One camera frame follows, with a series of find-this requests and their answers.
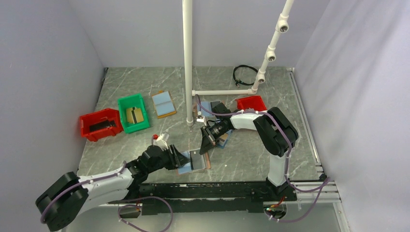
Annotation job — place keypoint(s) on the card holder with black card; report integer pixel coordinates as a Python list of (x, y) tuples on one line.
[(208, 105)]

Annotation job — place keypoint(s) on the green plastic bin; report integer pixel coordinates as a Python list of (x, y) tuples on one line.
[(132, 101)]

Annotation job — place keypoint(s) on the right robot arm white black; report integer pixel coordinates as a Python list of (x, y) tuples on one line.
[(276, 132)]

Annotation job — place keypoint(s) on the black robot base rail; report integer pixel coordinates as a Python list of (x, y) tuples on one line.
[(250, 196)]

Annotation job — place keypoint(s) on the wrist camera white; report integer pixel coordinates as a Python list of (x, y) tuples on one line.
[(201, 119), (161, 141)]

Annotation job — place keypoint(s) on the card holder with gold card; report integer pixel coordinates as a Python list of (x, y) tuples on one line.
[(223, 139)]

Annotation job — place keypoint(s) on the red plastic bin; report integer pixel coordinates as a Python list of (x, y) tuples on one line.
[(106, 114), (254, 102)]

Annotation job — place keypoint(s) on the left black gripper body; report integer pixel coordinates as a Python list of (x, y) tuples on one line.
[(166, 160)]

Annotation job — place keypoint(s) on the gold cards in green bin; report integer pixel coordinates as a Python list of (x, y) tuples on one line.
[(134, 115)]

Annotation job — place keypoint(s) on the right red plastic bin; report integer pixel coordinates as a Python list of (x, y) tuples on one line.
[(254, 102)]

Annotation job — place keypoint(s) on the open empty blue card holder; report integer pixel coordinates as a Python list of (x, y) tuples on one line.
[(163, 104)]

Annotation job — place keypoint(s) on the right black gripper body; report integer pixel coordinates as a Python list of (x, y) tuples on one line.
[(218, 130)]

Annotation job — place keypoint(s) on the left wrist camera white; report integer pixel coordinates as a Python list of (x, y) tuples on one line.
[(161, 141)]

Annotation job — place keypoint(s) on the white pvc pipe frame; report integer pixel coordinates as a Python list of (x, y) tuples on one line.
[(282, 26)]

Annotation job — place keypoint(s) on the black cards in left bin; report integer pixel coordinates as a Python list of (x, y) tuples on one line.
[(102, 125)]

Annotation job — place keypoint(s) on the left red plastic bin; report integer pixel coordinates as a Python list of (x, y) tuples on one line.
[(106, 114)]

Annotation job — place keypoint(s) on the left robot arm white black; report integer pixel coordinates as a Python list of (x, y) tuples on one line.
[(72, 195)]

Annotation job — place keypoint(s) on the grey credit card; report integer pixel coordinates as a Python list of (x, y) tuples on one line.
[(197, 160)]

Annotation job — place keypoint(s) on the brown blue card holder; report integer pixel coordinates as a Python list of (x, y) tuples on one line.
[(186, 169)]

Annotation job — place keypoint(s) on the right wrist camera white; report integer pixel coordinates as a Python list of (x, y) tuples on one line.
[(201, 119)]

